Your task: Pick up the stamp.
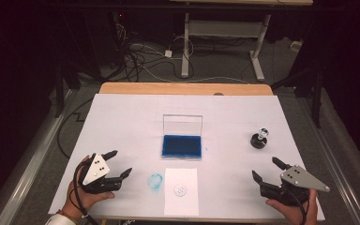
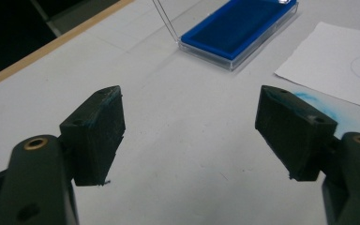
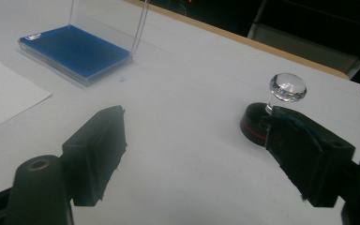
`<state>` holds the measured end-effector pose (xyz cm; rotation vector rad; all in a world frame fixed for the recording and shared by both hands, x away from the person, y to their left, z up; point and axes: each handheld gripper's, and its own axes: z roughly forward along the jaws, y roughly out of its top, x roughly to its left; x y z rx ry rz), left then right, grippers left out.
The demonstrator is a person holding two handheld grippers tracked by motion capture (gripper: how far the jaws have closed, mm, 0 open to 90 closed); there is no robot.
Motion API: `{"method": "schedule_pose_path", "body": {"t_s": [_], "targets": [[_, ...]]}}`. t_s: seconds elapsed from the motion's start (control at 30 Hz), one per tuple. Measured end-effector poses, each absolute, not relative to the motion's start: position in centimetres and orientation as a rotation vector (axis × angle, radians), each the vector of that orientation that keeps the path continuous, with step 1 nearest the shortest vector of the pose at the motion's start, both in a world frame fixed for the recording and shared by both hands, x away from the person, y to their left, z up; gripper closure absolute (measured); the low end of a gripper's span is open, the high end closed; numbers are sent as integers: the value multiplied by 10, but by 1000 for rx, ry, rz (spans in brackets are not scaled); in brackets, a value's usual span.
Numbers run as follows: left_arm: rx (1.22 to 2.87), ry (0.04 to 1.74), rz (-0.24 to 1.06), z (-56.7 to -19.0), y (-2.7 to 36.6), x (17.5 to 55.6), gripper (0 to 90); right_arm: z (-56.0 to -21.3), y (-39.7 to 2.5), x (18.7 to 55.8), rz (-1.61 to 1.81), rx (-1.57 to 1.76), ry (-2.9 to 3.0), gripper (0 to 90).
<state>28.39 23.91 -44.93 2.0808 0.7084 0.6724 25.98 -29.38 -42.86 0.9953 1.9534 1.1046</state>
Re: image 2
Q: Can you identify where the blue ink pad clear case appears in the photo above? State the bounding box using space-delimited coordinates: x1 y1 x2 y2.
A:
151 0 299 72

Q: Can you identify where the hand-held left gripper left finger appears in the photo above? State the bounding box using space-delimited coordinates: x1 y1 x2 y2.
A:
59 85 127 188

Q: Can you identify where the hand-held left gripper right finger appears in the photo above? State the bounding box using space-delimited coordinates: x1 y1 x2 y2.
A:
255 84 338 182

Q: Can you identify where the white paper sheet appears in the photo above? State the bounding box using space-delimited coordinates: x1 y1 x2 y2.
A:
274 21 360 112

